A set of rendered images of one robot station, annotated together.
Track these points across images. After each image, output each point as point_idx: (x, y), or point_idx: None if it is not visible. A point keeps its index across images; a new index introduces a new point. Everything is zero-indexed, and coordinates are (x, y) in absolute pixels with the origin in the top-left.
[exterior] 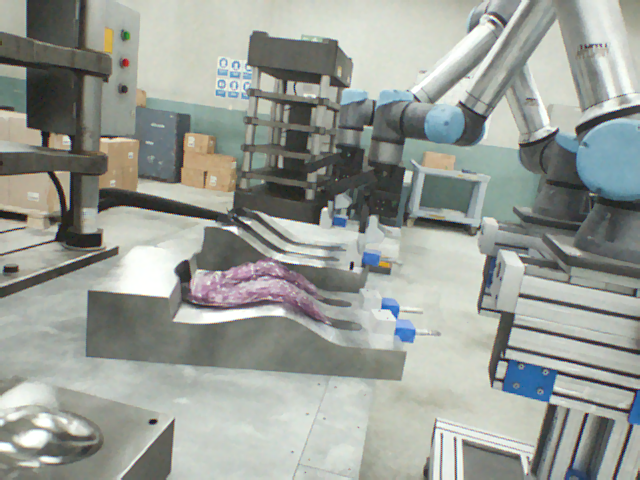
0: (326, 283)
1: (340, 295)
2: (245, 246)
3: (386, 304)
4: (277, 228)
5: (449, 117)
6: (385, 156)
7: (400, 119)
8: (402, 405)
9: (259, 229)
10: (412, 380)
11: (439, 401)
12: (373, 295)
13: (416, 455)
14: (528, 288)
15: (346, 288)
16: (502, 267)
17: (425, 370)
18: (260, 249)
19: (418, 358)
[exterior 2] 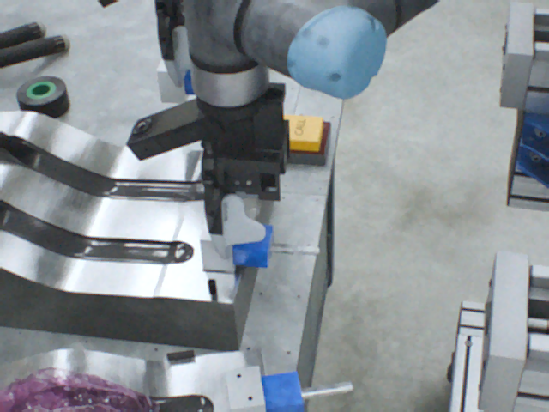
0: (172, 319)
1: (194, 373)
2: (1, 274)
3: (276, 405)
4: (69, 152)
5: (340, 63)
6: (226, 99)
7: (236, 39)
8: (417, 232)
9: (27, 194)
10: (437, 167)
11: (485, 208)
12: (248, 395)
13: (438, 338)
14: (534, 386)
15: (212, 324)
16: (488, 338)
17: (461, 136)
18: (32, 272)
19: (449, 109)
